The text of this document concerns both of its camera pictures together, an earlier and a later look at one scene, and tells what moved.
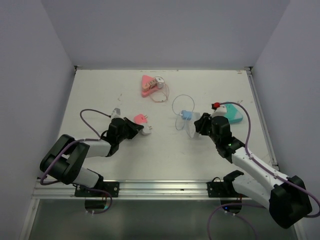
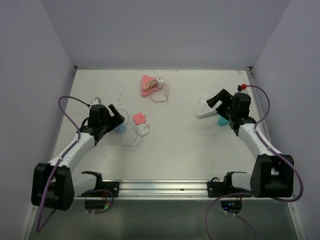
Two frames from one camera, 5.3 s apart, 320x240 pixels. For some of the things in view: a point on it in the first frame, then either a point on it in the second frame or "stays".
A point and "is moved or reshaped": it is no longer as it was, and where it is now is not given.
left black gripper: x=134 y=127 -> x=115 y=120
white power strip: x=190 y=117 -> x=204 y=109
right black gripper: x=201 y=123 -> x=223 y=96
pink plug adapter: x=140 y=119 stays
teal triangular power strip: x=232 y=113 is moved or reshaped
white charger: x=159 y=81 stays
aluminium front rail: x=132 y=190 stays
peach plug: x=146 y=87 stays
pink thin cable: x=154 y=101 stays
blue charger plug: x=186 y=115 is moved or reshaped
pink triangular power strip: x=152 y=84 stays
